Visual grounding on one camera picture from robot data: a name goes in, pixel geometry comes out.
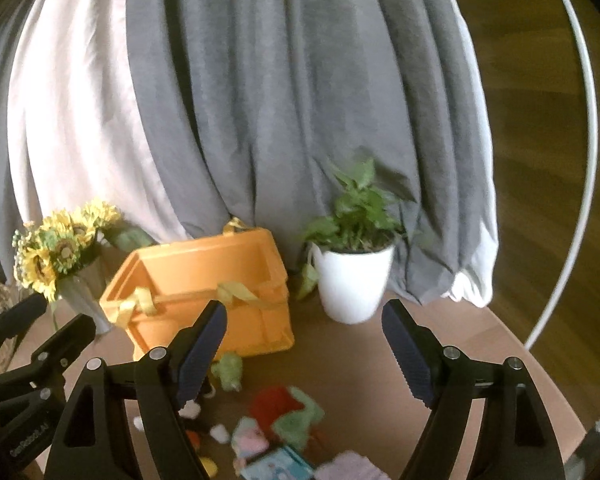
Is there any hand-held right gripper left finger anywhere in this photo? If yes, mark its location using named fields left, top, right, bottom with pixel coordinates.
left=45, top=301, right=227, bottom=480

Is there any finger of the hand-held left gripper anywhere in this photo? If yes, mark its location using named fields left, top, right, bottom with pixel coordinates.
left=0, top=294, right=48, bottom=376
left=0, top=314, right=97, bottom=396

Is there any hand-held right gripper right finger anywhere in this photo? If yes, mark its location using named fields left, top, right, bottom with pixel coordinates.
left=382, top=300, right=566, bottom=480

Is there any orange plastic basket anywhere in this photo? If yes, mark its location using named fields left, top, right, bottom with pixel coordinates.
left=99, top=217, right=295, bottom=361

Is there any mouse plush toy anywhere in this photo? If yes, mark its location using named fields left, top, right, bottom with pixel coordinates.
left=130, top=385, right=231, bottom=478

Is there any red fluffy plush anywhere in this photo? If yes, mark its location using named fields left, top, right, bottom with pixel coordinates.
left=250, top=386, right=301, bottom=428

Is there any pink plush toy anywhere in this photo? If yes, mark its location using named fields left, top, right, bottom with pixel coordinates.
left=230, top=417, right=271, bottom=476

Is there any purple fluffy headband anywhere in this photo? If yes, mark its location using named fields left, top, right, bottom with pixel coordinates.
left=314, top=450, right=396, bottom=480

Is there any glass vase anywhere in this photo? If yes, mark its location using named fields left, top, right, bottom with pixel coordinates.
left=55, top=260, right=113, bottom=333

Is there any artificial sunflower bouquet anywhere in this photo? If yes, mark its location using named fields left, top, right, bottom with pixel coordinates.
left=12, top=199, right=156, bottom=301

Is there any white plant pot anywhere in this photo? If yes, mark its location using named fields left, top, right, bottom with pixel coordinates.
left=311, top=240, right=396, bottom=324

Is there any white curtain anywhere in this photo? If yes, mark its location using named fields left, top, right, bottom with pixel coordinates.
left=442, top=7, right=501, bottom=308
left=7, top=0, right=191, bottom=281

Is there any green leafy plant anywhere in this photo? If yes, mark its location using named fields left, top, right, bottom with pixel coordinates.
left=292, top=157, right=416, bottom=301

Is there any grey curtain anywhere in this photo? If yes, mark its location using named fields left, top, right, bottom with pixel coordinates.
left=0, top=0, right=498, bottom=306

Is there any white hoop cable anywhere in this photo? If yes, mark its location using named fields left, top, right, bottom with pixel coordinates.
left=522, top=0, right=598, bottom=351

